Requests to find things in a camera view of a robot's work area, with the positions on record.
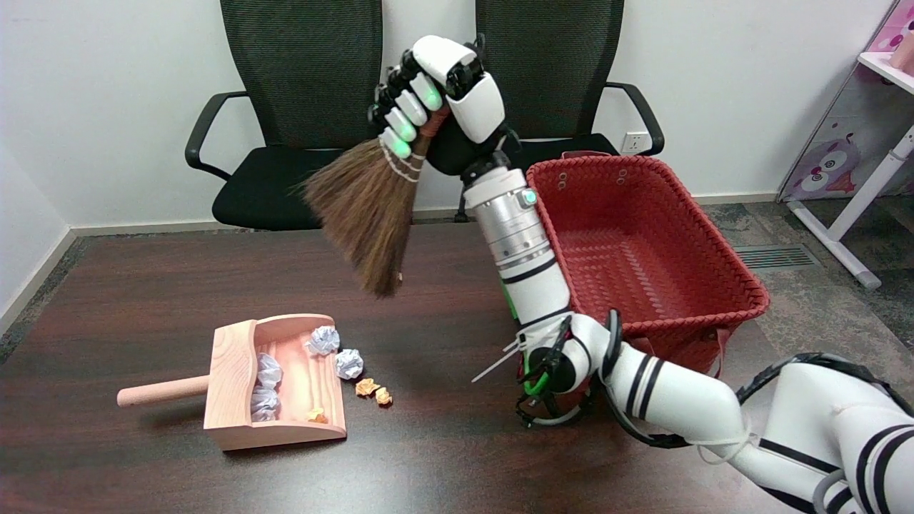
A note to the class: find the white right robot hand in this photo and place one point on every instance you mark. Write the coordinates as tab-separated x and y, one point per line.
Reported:
478	107

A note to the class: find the brown straw whisk broom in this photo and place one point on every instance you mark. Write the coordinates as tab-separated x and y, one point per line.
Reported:
371	214

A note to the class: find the orange paper ball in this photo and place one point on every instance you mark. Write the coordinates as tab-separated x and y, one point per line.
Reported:
367	387
315	415
383	396

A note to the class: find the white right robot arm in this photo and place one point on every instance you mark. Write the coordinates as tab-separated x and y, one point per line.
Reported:
528	271

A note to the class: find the black mesh office chair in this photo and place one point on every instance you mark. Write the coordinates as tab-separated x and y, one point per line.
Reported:
307	71
564	71

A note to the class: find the red woven basket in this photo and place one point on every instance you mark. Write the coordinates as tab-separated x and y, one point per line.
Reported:
643	250

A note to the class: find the grey floor vent grille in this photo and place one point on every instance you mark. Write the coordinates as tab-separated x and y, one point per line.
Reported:
775	257

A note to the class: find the pink owl print cabinet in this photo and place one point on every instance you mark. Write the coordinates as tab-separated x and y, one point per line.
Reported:
828	164

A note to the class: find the white metal desk leg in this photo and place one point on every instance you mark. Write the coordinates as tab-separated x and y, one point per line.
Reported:
857	207

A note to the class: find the pink cup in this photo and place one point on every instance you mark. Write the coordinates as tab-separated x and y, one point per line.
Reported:
905	53

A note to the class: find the white wall socket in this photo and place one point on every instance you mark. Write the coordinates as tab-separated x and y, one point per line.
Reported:
633	142

